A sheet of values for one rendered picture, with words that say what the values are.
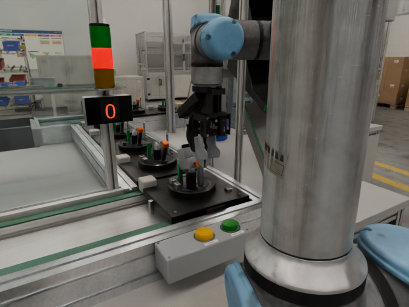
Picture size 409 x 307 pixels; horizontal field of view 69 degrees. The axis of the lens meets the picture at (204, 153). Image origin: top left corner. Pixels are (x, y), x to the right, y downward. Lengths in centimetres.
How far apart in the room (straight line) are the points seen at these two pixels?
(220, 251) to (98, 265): 25
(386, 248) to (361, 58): 21
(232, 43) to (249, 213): 43
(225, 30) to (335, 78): 37
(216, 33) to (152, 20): 1118
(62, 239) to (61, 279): 19
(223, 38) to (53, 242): 60
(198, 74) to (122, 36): 1078
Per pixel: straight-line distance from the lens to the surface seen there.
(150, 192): 88
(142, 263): 70
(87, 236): 82
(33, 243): 85
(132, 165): 110
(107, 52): 83
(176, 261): 64
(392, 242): 40
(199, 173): 81
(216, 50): 58
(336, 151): 25
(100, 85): 83
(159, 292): 71
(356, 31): 25
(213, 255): 68
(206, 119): 68
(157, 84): 985
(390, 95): 968
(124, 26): 1150
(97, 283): 69
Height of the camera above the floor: 134
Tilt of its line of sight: 18 degrees down
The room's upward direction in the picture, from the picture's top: straight up
